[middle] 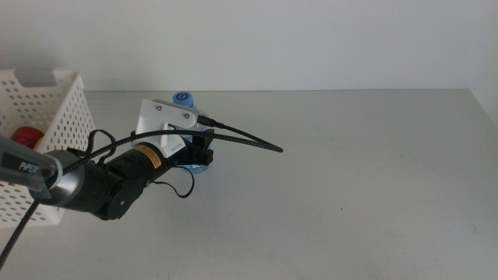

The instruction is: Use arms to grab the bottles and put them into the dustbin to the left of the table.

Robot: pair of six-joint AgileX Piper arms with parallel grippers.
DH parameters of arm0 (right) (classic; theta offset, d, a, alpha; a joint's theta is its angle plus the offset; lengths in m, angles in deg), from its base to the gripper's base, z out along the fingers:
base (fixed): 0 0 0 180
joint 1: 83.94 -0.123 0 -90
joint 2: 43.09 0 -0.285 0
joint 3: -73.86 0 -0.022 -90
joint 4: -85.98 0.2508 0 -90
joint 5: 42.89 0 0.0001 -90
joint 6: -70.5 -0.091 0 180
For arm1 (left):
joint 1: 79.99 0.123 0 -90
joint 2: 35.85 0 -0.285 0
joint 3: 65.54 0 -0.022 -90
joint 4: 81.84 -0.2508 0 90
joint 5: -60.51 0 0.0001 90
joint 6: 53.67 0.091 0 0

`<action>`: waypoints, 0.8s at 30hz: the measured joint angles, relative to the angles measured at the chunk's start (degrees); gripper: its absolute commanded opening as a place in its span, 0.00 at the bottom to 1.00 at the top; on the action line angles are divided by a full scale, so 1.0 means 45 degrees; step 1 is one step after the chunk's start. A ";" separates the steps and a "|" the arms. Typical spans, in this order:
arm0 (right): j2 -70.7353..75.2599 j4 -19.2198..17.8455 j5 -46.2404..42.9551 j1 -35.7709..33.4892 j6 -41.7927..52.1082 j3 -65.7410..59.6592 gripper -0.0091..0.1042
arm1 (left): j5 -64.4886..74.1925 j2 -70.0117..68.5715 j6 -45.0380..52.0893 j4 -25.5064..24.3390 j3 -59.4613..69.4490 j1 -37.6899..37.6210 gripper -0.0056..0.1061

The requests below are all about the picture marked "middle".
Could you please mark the red soda can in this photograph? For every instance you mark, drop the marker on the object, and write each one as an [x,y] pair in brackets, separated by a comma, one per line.
[27,136]

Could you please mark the white perforated plastic basket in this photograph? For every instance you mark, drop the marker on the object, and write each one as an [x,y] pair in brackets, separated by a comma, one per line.
[66,113]

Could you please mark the clear water bottle blue cap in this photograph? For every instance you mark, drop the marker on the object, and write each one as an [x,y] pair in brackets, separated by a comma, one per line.
[183,98]

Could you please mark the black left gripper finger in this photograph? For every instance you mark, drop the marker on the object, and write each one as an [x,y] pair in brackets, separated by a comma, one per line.
[203,138]
[206,157]

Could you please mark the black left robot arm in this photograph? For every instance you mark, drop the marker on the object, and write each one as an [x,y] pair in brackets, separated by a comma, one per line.
[101,183]

